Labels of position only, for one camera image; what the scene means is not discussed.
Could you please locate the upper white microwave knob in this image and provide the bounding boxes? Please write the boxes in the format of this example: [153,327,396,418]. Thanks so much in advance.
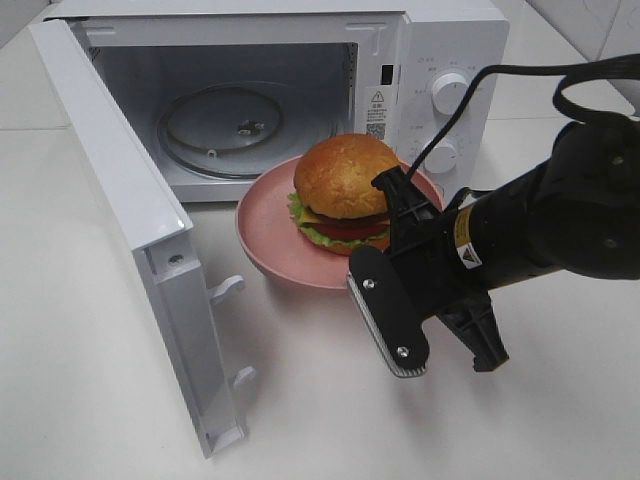
[431,72,469,116]

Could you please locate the glass microwave turntable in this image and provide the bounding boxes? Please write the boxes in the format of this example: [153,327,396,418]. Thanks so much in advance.
[157,85,284,179]

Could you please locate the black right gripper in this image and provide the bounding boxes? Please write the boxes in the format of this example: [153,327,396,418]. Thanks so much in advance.
[372,167,509,372]

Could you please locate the burger with lettuce and cheese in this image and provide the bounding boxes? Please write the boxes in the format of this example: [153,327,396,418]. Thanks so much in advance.
[288,133,400,256]

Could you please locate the white microwave door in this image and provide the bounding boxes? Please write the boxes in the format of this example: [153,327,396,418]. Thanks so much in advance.
[29,20,255,457]

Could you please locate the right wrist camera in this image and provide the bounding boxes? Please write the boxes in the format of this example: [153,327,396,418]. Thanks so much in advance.
[346,246,430,378]

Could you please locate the white microwave knob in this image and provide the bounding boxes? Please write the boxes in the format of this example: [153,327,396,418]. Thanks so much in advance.
[431,72,469,116]
[421,137,458,174]

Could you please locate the pink round plate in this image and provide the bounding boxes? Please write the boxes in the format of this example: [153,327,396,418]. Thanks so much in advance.
[235,158,446,290]

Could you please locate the white microwave oven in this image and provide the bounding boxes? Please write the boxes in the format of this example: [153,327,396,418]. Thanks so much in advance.
[40,1,509,202]

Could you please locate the lower white microwave knob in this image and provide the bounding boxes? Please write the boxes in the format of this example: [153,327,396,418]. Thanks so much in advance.
[421,137,458,174]

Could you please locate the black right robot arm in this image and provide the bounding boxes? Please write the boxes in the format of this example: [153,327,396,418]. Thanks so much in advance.
[372,122,639,377]

